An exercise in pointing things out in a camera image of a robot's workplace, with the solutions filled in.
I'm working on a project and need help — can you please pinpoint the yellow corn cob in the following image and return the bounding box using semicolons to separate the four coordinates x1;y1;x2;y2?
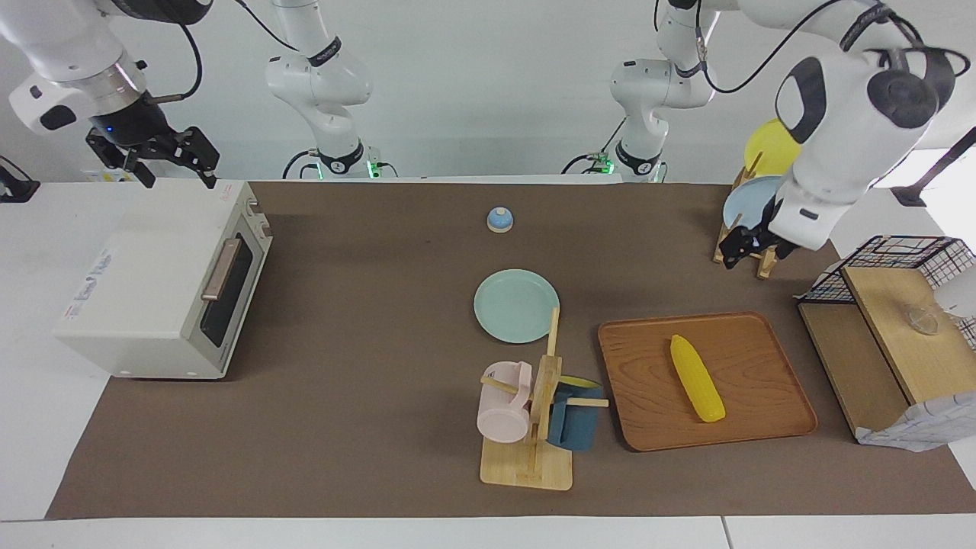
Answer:
669;334;727;423

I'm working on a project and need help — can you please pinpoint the glass oven door with handle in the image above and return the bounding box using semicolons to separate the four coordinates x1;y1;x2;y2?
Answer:
185;217;268;376

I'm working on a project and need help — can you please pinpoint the mint green plate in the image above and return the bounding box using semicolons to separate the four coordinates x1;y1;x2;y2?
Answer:
474;268;560;345

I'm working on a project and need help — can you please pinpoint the white toaster oven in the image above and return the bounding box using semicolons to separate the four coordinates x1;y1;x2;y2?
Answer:
53;179;273;380

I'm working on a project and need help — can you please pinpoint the wooden plate rack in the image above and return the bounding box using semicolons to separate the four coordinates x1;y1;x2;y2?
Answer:
713;152;786;281

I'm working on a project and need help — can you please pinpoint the light blue plate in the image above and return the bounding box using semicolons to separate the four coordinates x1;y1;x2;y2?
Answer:
722;175;786;231

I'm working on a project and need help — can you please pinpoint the white power strip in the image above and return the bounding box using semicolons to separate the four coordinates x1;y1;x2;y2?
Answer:
82;149;147;184

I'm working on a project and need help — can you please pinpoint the white grid-pattern cloth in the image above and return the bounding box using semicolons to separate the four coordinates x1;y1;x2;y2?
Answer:
793;261;846;300
854;393;976;453

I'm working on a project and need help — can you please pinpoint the yellow plate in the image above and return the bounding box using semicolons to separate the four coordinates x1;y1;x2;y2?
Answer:
743;118;803;178

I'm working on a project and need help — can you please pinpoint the brown wooden tray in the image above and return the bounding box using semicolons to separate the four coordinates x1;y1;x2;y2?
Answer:
597;311;818;453

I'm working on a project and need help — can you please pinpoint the black clamp device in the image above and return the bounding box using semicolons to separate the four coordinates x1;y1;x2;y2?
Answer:
0;156;40;203

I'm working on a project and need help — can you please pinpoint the black stand leg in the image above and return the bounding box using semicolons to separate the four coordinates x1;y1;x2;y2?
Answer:
892;126;976;208

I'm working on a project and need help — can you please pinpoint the white pitcher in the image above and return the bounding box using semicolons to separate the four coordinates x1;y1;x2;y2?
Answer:
934;267;976;319

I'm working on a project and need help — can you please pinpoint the dark teal mug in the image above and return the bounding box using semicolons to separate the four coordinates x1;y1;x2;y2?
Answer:
547;375;603;452

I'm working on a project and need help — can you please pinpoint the brown table mat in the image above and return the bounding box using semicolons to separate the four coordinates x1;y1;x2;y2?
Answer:
46;181;976;519

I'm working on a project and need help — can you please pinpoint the pink mug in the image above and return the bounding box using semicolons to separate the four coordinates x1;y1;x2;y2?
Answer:
477;361;535;445

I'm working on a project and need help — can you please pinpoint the wooden mug tree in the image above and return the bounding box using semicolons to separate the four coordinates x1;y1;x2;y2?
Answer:
480;307;611;491

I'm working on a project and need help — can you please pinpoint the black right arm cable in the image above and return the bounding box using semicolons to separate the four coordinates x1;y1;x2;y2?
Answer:
143;21;204;101

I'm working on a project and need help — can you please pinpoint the black arm base cable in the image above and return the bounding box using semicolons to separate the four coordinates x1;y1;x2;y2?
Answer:
282;149;321;180
563;120;628;175

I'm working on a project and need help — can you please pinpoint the wooden shelf with wire frame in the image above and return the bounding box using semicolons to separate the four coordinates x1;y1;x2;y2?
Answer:
797;235;976;443

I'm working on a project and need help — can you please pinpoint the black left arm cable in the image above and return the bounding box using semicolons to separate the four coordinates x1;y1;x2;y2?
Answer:
698;0;971;96

